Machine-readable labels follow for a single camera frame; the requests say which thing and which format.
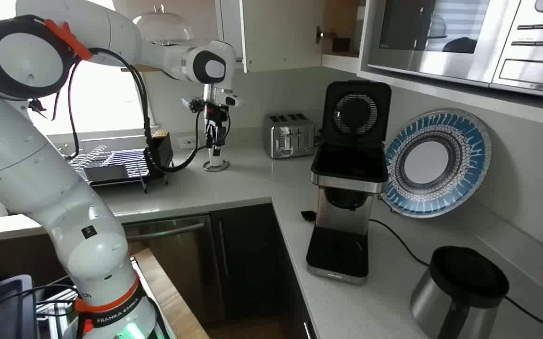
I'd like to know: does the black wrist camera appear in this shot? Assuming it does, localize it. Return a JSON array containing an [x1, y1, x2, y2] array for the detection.
[[181, 96, 207, 117]]

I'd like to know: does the silver four-slot toaster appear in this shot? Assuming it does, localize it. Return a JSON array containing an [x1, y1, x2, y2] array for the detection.
[[264, 111, 317, 160]]

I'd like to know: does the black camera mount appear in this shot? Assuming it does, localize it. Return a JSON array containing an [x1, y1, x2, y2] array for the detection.
[[318, 79, 394, 153]]

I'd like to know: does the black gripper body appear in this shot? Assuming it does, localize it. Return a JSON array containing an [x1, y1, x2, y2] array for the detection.
[[200, 85, 234, 142]]

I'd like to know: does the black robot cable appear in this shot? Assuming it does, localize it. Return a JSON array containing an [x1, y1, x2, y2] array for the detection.
[[62, 46, 219, 175]]

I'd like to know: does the wooden board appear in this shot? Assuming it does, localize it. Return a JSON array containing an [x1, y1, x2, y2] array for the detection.
[[130, 245, 211, 339]]

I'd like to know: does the small white cone object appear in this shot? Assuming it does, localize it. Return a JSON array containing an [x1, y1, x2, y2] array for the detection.
[[202, 157, 232, 174]]

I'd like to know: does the white upper cabinet door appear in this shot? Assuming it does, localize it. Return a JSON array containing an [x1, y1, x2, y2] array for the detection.
[[215, 0, 328, 76]]

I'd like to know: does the stainless steel microwave oven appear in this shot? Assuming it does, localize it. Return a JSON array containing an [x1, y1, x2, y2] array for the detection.
[[360, 0, 543, 100]]

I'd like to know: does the black steel coffeemaker body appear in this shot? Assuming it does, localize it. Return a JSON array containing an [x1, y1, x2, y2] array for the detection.
[[303, 142, 392, 287]]

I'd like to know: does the white dome lamp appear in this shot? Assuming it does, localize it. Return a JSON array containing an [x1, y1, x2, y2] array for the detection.
[[132, 4, 194, 46]]

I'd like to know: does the small black box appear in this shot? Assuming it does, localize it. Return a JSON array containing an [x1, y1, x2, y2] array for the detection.
[[145, 128, 175, 179]]

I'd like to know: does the red cable clip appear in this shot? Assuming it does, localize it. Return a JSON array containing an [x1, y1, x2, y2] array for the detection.
[[43, 17, 94, 62]]

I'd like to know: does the black equipment case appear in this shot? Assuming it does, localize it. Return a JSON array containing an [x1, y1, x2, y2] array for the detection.
[[0, 273, 39, 339]]

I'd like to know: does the dark lower cabinet door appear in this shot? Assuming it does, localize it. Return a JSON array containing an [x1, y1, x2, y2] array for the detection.
[[209, 204, 283, 324]]

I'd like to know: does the black coffeemaker power cable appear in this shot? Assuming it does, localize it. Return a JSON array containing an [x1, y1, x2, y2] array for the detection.
[[367, 215, 543, 339]]

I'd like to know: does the steel carafe with black lid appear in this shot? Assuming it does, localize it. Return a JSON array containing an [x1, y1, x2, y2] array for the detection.
[[409, 245, 511, 339]]

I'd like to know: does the blue white decorative plate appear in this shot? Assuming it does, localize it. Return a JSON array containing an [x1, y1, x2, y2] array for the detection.
[[381, 108, 494, 221]]

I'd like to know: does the stainless dishwasher front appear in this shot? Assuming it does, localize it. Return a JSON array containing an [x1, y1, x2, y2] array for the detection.
[[120, 215, 219, 326]]

